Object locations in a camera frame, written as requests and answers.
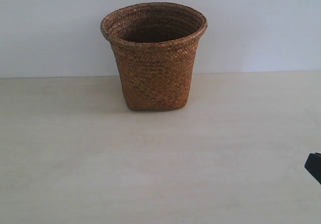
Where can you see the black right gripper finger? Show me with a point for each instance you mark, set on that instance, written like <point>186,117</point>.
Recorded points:
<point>313,166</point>

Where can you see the brown woven straw basket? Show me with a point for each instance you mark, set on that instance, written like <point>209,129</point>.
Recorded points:
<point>154,45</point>

